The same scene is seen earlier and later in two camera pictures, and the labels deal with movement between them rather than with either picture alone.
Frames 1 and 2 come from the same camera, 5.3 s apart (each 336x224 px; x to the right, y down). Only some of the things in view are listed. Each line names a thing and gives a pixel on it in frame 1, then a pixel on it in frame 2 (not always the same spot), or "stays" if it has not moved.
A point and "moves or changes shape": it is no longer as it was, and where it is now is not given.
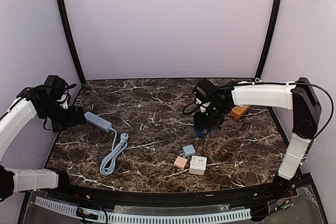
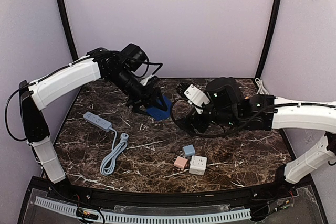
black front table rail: (163, 197) stays
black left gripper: (71, 120) to (146, 97)
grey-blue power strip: (97, 121) stays
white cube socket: (198, 164) stays
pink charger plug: (180, 162) stays
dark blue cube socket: (199, 134) moves or changes shape
